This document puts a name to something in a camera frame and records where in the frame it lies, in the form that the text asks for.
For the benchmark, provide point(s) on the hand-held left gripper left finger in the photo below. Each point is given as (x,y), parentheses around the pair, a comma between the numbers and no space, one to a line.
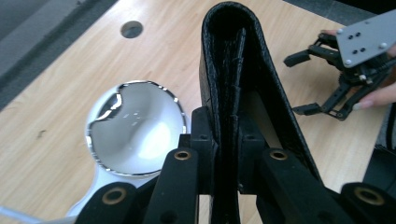
(205,155)

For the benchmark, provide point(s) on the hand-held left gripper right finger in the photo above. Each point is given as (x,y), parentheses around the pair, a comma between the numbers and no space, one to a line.
(249,149)

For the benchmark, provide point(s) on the black leather wallet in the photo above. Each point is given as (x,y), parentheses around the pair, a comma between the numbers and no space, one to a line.
(267,77)

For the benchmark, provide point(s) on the dark object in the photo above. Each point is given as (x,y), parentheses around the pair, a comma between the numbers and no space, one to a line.
(381,171)

